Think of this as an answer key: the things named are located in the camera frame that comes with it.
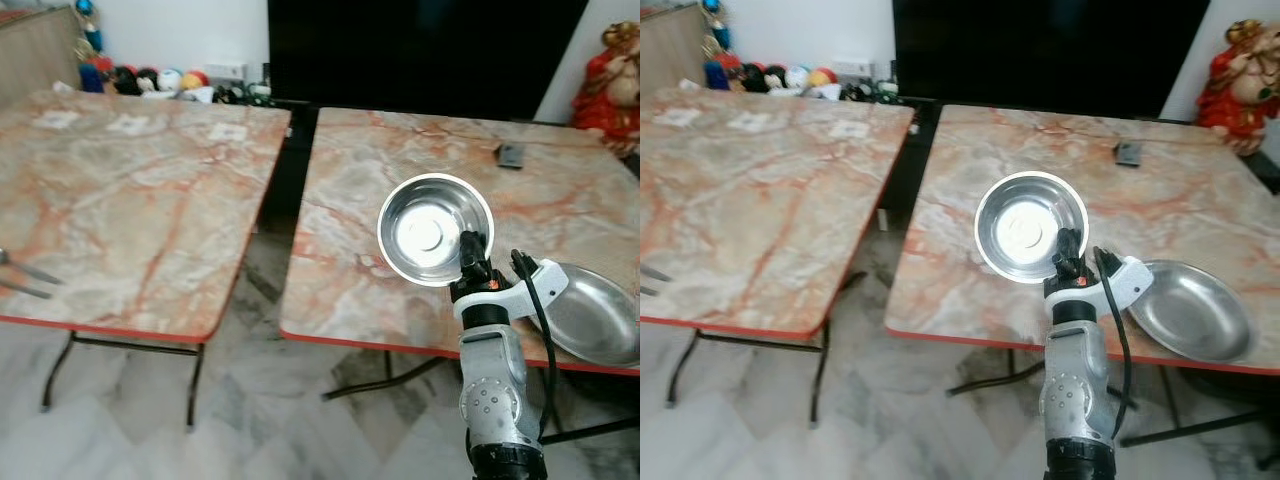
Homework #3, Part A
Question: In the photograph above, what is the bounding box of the round steel bowl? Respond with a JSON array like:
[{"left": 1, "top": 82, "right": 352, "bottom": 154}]
[
  {"left": 377, "top": 173, "right": 496, "bottom": 288},
  {"left": 974, "top": 171, "right": 1091, "bottom": 286}
]

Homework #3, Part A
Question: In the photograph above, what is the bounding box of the marble folding table with labels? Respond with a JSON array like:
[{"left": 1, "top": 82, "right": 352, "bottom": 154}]
[
  {"left": 0, "top": 90, "right": 292, "bottom": 431},
  {"left": 640, "top": 88, "right": 915, "bottom": 426}
]

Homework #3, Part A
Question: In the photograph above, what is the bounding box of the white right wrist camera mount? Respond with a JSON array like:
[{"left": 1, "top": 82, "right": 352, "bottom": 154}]
[
  {"left": 450, "top": 258, "right": 570, "bottom": 327},
  {"left": 1043, "top": 255, "right": 1155, "bottom": 321}
]

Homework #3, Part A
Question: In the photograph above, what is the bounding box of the blue hanging ornament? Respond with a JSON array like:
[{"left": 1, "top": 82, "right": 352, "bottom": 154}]
[
  {"left": 74, "top": 0, "right": 103, "bottom": 53},
  {"left": 700, "top": 0, "right": 727, "bottom": 51}
]

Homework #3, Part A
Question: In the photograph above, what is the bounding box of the red and gold statue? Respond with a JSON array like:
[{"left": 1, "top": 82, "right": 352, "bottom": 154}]
[
  {"left": 571, "top": 21, "right": 641, "bottom": 158},
  {"left": 1196, "top": 17, "right": 1280, "bottom": 153}
]

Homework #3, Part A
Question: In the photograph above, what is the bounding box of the wooden cabinet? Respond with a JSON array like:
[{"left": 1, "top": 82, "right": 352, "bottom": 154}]
[
  {"left": 640, "top": 4, "right": 707, "bottom": 103},
  {"left": 0, "top": 4, "right": 84, "bottom": 108}
]

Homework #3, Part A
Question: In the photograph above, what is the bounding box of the shallow steel plate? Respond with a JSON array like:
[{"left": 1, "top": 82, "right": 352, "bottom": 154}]
[
  {"left": 1127, "top": 260, "right": 1255, "bottom": 364},
  {"left": 544, "top": 262, "right": 641, "bottom": 368}
]

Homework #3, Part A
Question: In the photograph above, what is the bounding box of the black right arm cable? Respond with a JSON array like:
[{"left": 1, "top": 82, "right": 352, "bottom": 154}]
[
  {"left": 511, "top": 249, "right": 558, "bottom": 436},
  {"left": 1093, "top": 246, "right": 1134, "bottom": 441}
]

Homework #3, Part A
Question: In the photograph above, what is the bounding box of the black television screen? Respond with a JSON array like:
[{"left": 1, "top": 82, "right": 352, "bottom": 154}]
[
  {"left": 267, "top": 0, "right": 592, "bottom": 126},
  {"left": 893, "top": 0, "right": 1212, "bottom": 120}
]

